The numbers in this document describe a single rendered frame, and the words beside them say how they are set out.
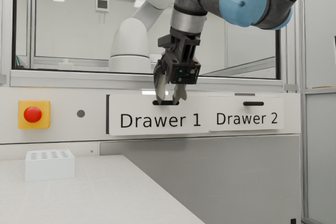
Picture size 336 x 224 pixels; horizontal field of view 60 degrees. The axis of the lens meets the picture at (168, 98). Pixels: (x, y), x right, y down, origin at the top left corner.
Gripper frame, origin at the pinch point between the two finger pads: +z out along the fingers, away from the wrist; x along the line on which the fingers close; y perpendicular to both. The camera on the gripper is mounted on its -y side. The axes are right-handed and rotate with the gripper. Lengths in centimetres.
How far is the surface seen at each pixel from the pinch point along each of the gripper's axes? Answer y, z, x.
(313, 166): -56, 97, 153
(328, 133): -61, 68, 154
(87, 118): -5.9, 10.7, -19.8
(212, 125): -3.0, 11.8, 18.4
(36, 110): -1.3, 4.8, -32.1
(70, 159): 19.7, 1.1, -24.4
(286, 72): -15, -2, 49
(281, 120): -3.7, 10.8, 45.0
